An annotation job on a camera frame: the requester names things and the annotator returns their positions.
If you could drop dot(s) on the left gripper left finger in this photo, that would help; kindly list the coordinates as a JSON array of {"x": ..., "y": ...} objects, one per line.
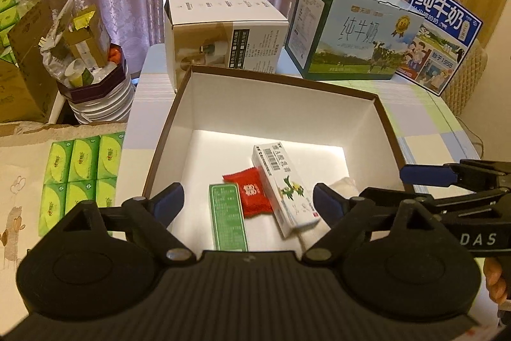
[{"x": 149, "y": 219}]

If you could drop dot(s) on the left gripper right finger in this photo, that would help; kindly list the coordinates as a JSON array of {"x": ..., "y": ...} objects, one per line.
[{"x": 334, "y": 246}]

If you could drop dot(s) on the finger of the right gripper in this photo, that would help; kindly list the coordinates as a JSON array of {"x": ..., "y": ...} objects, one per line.
[
  {"x": 467, "y": 174},
  {"x": 387, "y": 201}
]

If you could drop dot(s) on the white cloth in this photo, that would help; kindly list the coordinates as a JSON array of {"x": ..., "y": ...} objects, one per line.
[{"x": 332, "y": 203}]

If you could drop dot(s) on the white medicine box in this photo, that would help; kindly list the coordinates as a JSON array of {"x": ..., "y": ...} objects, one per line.
[{"x": 291, "y": 201}]

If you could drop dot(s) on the green small carton box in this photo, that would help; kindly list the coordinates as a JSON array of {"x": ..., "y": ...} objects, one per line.
[{"x": 227, "y": 218}]

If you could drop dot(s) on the red candy packet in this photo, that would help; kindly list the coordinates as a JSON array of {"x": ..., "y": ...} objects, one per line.
[{"x": 250, "y": 186}]

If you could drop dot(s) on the person's right hand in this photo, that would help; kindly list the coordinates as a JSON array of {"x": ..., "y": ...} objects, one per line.
[{"x": 495, "y": 283}]

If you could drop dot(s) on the quilted beige headboard cover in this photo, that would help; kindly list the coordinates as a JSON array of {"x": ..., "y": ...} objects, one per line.
[{"x": 460, "y": 89}]

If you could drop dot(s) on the green tissue pack bundle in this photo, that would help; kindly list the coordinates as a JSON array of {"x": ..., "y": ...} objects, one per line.
[{"x": 77, "y": 170}]

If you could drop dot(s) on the brown open shoe box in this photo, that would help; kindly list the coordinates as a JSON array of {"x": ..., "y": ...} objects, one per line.
[{"x": 296, "y": 133}]

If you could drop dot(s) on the dark blue milk carton box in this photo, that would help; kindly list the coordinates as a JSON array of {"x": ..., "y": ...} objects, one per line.
[{"x": 441, "y": 44}]

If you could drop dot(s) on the trash bin with rubbish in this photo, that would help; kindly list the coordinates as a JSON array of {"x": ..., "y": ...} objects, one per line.
[{"x": 90, "y": 70}]

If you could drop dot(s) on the open cardboard box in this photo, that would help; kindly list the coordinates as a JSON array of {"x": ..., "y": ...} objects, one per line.
[{"x": 28, "y": 92}]

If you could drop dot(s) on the light blue milk carton box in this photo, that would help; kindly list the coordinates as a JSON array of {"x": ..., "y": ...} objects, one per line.
[{"x": 337, "y": 40}]

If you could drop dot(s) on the white appliance box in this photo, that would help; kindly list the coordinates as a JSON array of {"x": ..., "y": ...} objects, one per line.
[{"x": 236, "y": 34}]

